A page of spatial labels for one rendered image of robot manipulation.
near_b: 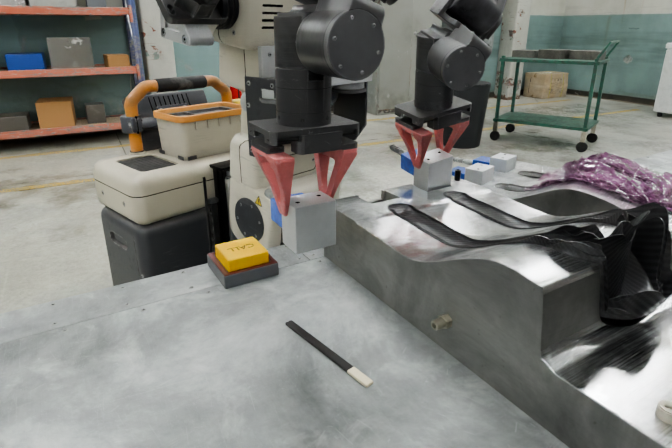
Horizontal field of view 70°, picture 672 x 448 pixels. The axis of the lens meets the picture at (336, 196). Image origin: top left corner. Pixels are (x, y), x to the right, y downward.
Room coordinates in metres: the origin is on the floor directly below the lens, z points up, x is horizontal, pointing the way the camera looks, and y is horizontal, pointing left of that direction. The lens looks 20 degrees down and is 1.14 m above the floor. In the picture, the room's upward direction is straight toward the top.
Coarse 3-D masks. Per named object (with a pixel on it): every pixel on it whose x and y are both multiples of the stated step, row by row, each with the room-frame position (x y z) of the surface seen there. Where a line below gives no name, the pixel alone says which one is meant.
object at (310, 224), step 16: (272, 192) 0.57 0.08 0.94; (320, 192) 0.51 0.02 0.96; (272, 208) 0.52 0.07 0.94; (304, 208) 0.47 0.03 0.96; (320, 208) 0.48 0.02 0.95; (288, 224) 0.48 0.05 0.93; (304, 224) 0.47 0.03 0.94; (320, 224) 0.48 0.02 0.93; (288, 240) 0.48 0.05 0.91; (304, 240) 0.47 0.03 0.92; (320, 240) 0.48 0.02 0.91
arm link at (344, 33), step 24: (312, 0) 0.49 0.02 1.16; (336, 0) 0.43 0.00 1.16; (360, 0) 0.42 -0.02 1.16; (312, 24) 0.43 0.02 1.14; (336, 24) 0.40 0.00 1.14; (360, 24) 0.42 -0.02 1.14; (312, 48) 0.42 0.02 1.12; (336, 48) 0.40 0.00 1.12; (360, 48) 0.42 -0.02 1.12; (336, 72) 0.41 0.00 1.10; (360, 72) 0.42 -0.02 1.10
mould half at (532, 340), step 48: (432, 192) 0.71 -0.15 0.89; (480, 192) 0.72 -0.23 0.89; (336, 240) 0.64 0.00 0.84; (384, 240) 0.54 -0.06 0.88; (432, 240) 0.55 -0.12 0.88; (384, 288) 0.54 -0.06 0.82; (432, 288) 0.46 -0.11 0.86; (480, 288) 0.41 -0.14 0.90; (528, 288) 0.36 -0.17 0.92; (576, 288) 0.37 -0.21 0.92; (432, 336) 0.46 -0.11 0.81; (480, 336) 0.40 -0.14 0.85; (528, 336) 0.36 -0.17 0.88; (576, 336) 0.37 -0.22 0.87; (624, 336) 0.38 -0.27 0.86; (528, 384) 0.35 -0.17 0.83; (576, 384) 0.32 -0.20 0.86; (624, 384) 0.32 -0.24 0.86; (576, 432) 0.31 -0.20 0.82; (624, 432) 0.28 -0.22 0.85
